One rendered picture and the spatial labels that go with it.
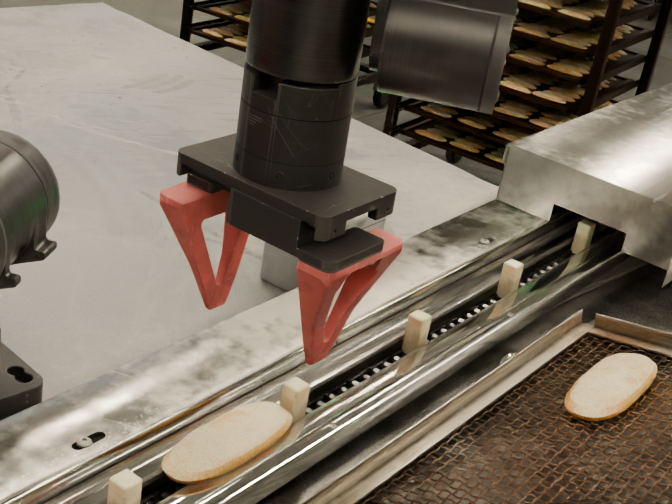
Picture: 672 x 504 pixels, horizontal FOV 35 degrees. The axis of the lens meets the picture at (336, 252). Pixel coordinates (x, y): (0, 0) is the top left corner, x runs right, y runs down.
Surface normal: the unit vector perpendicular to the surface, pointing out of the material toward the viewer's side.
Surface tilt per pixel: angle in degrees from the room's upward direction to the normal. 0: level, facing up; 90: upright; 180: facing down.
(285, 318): 0
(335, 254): 0
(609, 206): 90
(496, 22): 48
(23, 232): 87
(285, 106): 90
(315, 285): 112
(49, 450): 0
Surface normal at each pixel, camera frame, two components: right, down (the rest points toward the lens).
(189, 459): 0.15, -0.81
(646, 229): -0.61, 0.25
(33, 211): 0.98, 0.07
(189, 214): 0.79, 0.32
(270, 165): -0.32, 0.37
